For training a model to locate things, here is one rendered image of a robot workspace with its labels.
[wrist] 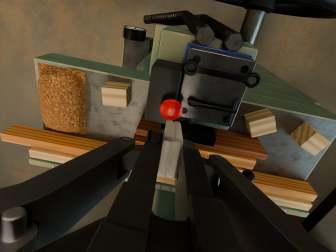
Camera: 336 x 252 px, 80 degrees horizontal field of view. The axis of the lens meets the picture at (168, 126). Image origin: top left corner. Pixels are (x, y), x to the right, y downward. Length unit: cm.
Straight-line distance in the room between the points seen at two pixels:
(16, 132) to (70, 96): 16
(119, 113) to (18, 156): 173
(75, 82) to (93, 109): 6
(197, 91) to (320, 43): 124
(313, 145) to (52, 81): 48
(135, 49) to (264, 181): 50
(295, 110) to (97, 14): 115
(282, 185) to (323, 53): 110
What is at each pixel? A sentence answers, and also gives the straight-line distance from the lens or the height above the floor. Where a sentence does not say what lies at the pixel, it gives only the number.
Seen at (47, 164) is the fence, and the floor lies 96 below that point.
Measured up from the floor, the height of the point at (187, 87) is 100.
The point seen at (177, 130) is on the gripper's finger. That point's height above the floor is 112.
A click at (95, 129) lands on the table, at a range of 46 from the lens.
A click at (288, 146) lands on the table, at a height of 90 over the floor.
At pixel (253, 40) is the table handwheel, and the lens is 46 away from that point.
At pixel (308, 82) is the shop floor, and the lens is 152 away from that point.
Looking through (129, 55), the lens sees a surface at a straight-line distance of 68.
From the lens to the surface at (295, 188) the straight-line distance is 52.
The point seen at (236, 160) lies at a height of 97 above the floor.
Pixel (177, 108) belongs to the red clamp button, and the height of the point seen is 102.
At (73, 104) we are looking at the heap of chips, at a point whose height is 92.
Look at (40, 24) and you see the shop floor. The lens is 152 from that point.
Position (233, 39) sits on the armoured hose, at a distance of 30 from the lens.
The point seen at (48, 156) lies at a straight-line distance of 48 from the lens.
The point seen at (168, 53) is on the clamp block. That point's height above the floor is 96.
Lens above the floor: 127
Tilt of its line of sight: 61 degrees down
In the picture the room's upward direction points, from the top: 171 degrees counter-clockwise
